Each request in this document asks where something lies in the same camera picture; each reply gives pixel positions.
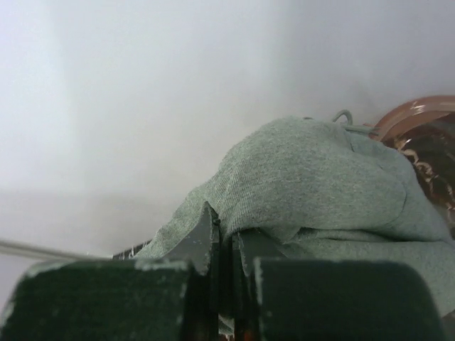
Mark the grey shorts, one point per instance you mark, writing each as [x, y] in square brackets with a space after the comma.
[320, 191]

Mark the brown translucent plastic basin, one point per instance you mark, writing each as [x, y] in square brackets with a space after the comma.
[422, 130]

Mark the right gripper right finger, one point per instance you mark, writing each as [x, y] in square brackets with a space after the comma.
[278, 298]

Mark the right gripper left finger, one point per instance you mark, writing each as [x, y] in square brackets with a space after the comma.
[171, 298]

